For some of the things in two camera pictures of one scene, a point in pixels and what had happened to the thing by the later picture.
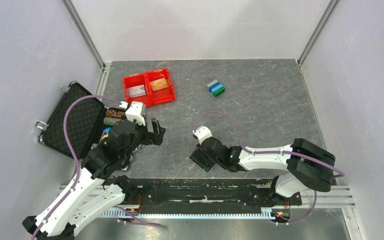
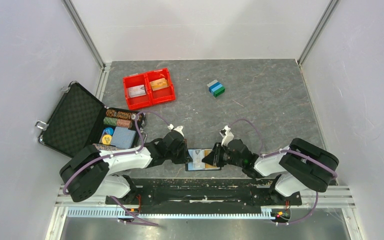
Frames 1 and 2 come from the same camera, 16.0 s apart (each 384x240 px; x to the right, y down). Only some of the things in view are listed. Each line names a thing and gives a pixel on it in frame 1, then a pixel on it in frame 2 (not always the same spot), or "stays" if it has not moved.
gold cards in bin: x=159 y=84 stays
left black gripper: x=155 y=137 → x=185 y=158
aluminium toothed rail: x=191 y=214 stays
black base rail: x=166 y=193 stays
